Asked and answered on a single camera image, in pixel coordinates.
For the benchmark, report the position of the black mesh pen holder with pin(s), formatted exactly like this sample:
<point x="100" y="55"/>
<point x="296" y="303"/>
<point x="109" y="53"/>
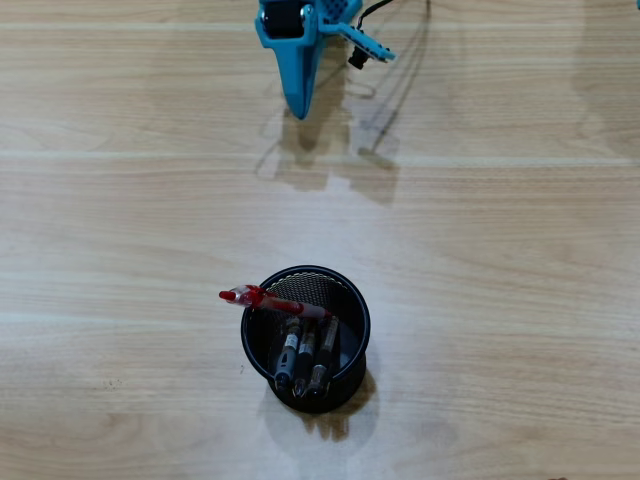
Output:
<point x="350" y="385"/>

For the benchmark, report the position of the blue wrist camera module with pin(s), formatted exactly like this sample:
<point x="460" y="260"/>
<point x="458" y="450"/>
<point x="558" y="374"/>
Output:
<point x="370" y="45"/>

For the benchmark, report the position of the slim clear pen black cap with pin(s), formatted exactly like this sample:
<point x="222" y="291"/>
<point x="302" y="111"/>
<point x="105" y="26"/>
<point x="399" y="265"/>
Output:
<point x="326" y="350"/>

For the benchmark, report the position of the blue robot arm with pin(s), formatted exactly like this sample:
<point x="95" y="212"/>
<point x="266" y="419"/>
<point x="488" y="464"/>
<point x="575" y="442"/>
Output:
<point x="340" y="9"/>

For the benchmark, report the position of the red clear pen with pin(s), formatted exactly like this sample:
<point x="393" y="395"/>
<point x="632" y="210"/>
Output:
<point x="280" y="303"/>

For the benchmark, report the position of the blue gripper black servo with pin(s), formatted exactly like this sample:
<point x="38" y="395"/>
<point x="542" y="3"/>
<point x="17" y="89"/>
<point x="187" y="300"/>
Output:
<point x="291" y="47"/>

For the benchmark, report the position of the black pen black grip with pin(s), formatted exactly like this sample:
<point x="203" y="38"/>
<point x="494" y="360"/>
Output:
<point x="304" y="357"/>

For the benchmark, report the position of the clear pen grey grip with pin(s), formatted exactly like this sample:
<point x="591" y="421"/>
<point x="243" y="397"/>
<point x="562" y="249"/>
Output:
<point x="287" y="352"/>

